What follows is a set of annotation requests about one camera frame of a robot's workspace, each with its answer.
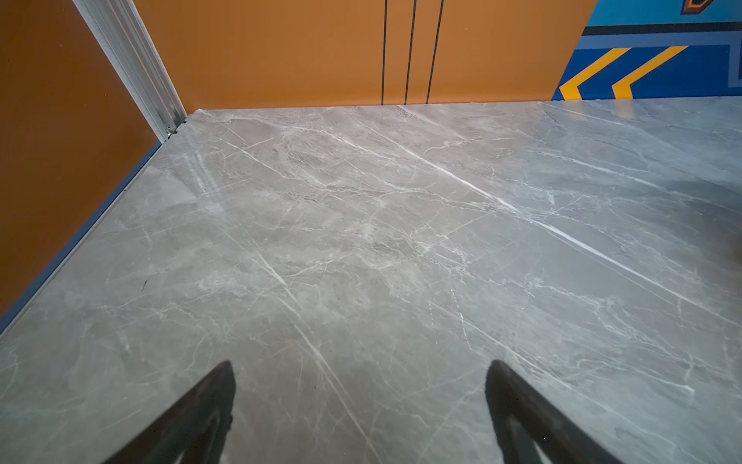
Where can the blue yellow patterned panel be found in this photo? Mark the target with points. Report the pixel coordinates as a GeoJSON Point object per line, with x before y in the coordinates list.
{"type": "Point", "coordinates": [656, 49]}

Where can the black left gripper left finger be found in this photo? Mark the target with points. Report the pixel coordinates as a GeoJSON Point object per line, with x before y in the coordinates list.
{"type": "Point", "coordinates": [193, 430]}

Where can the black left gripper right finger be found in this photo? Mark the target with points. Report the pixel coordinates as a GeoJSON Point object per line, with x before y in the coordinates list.
{"type": "Point", "coordinates": [529, 427]}

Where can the aluminium frame post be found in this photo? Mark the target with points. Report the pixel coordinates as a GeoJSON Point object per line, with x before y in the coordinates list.
{"type": "Point", "coordinates": [124, 39]}

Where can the orange cabinet panels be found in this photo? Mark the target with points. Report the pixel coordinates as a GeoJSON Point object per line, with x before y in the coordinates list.
{"type": "Point", "coordinates": [243, 54]}

